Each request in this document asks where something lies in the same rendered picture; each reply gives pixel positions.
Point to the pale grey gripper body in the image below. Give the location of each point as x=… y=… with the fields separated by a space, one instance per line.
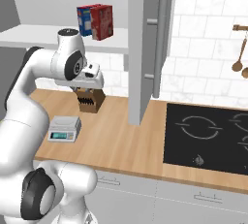
x=84 y=81

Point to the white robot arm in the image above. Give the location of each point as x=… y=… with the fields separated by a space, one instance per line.
x=22 y=127

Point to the grey digital scale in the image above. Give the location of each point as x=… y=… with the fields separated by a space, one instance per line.
x=64 y=127

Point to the red cereal box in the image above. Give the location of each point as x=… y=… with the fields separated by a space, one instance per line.
x=102 y=22

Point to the grey cabinet door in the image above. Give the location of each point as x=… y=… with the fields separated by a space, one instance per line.
x=142 y=47
x=8 y=11

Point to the brown wooden knife block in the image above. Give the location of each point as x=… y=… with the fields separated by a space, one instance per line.
x=93 y=103

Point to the blue box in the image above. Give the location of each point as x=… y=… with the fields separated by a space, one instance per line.
x=84 y=21

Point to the grey drawer front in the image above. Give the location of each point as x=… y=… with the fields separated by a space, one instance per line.
x=135 y=185
x=203 y=198

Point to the black hob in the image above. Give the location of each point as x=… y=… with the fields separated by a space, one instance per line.
x=206 y=137

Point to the wooden spoon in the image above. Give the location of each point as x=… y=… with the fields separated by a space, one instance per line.
x=238 y=63

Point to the wooden hanging utensil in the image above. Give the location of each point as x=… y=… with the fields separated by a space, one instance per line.
x=245 y=72

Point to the grey wall cabinet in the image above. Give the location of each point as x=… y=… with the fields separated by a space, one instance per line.
x=103 y=40

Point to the wooden utensil rail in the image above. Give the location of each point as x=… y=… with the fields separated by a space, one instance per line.
x=240 y=27

